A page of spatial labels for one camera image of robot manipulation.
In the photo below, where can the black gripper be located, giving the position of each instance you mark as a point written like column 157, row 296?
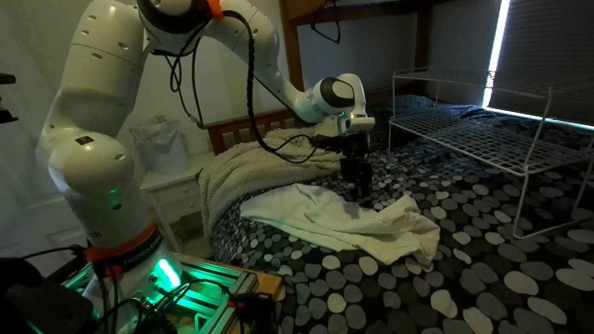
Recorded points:
column 354, row 155

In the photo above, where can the white pillow case cover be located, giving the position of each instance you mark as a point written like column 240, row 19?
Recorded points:
column 346, row 223

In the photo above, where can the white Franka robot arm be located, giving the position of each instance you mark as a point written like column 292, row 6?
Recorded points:
column 99, row 123

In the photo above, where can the blue pillow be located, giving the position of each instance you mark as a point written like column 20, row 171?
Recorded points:
column 433, row 108

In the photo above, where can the cream knitted blanket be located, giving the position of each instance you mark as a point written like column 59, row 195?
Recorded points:
column 261, row 167

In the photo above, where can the wooden board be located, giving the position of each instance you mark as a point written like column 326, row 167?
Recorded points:
column 266, row 281

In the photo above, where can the black pebble-pattern bedspread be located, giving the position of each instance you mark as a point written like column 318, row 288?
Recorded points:
column 471, row 271

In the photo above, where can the black clothes hanger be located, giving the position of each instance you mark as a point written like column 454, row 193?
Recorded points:
column 335, row 30

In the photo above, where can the white nightstand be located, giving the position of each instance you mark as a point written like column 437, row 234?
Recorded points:
column 177, row 195

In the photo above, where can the grey window blind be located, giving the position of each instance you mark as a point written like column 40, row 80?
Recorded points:
column 550, row 56

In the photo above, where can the black power box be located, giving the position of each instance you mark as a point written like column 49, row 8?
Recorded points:
column 38, row 303

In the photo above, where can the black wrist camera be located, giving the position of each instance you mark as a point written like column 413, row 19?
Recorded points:
column 328, row 143

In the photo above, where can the wooden bunk bed frame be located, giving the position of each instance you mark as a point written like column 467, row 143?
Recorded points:
column 248, row 130

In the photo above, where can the green-lit aluminium mounting frame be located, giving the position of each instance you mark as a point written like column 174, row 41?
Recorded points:
column 205, row 297

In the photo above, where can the black camera stand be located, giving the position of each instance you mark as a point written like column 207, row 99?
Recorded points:
column 7, row 99

